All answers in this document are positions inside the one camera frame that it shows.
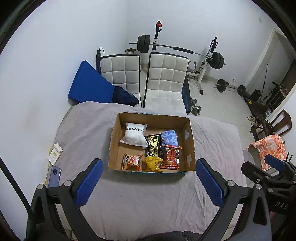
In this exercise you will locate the red floral wipes pack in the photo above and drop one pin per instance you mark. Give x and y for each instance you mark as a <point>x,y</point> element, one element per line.
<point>171,158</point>

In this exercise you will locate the barbell on rack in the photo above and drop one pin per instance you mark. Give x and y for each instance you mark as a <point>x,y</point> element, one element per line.
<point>215,59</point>

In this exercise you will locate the brown cardboard box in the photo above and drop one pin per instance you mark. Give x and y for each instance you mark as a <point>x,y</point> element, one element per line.
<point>156,124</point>

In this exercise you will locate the chrome dumbbell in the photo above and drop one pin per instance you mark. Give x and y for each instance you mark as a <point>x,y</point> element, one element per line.
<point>195,109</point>

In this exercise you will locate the black shoe shine wipes pack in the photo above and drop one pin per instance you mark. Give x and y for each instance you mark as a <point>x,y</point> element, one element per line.
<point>154,148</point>

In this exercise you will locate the blue smartphone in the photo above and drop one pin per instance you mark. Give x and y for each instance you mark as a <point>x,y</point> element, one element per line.
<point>54,177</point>

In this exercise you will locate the grey chair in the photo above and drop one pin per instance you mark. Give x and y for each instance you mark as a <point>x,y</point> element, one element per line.
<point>252,155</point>

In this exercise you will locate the grey table cloth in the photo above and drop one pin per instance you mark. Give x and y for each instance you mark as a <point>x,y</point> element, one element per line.
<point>129,206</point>

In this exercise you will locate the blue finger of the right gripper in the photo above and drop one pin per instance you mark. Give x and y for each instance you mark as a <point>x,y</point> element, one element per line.
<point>275,163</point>

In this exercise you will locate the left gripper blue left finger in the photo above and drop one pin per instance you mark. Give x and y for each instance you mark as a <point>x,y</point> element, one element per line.
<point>86,181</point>

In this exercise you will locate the white small box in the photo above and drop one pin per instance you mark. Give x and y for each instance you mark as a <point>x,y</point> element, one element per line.
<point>54,153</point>

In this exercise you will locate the dark blue garment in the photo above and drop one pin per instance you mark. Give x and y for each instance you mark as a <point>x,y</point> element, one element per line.
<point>121,96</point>

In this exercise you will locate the light blue wipes pack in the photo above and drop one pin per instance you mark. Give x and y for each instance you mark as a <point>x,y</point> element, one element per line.
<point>169,138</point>

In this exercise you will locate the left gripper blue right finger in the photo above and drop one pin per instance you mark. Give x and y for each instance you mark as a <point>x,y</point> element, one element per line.
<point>212,181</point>

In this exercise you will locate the left white padded chair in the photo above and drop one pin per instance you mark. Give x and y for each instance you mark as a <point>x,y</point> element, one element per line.
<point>121,70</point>

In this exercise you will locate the orange panda snack packet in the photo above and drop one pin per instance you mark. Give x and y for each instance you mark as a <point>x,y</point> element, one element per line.
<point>131,162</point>

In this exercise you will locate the floor barbell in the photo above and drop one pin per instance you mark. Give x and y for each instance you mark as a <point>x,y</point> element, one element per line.
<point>222,85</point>

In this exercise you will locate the brown wooden chair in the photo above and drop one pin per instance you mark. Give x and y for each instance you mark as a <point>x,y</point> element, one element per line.
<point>280,126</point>

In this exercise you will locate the right white padded chair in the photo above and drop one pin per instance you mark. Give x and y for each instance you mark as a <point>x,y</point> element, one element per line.
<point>165,79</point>

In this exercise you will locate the white barbell rack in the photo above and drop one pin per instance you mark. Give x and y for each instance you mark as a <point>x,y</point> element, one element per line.
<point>197,74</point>

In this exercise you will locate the yellow snack packet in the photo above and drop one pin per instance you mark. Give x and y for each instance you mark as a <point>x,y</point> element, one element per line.
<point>153,164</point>

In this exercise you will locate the right hand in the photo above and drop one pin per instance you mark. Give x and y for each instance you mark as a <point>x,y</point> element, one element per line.
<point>272,216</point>

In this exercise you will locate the white pillow pack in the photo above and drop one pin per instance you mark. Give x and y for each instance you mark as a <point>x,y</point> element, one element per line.
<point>134,135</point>

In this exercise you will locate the white padded chair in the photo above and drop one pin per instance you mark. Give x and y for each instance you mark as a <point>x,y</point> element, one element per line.
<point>121,70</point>
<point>165,79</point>

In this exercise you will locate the blue foam mat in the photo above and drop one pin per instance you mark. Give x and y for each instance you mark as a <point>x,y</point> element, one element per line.
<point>89,85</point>

